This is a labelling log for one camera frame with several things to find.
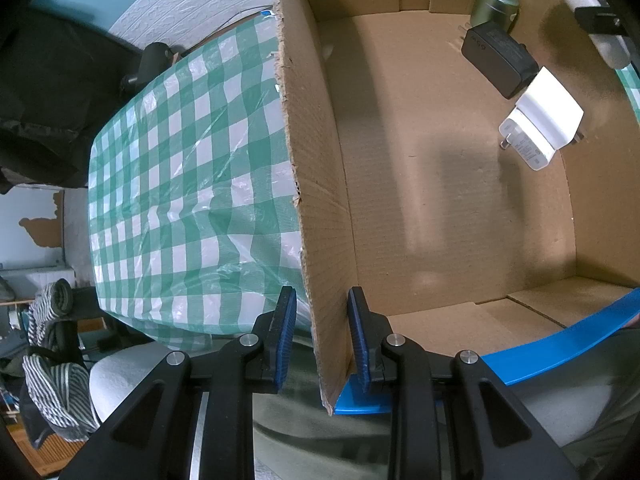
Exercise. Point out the dark jacket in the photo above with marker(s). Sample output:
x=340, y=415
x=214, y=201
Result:
x=55, y=90

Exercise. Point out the green checked tablecloth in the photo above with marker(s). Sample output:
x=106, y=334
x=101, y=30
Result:
x=175, y=185

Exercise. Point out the white power adapter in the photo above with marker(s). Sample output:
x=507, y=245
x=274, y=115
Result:
x=532, y=152
x=547, y=102

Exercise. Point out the black power adapter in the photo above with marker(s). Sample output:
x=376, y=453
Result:
x=500, y=57

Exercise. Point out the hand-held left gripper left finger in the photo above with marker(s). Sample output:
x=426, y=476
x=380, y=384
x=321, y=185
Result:
x=284, y=342

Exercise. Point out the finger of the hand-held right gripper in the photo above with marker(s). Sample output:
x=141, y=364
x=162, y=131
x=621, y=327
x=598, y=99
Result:
x=597, y=20

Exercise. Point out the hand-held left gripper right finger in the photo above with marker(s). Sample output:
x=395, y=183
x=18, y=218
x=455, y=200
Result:
x=358, y=342

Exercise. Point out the striped cloth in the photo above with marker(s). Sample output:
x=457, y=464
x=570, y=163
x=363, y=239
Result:
x=60, y=385

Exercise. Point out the green round tin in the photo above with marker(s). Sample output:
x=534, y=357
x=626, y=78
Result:
x=492, y=2

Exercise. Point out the cardboard box with blue tape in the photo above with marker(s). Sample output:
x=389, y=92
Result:
x=425, y=170

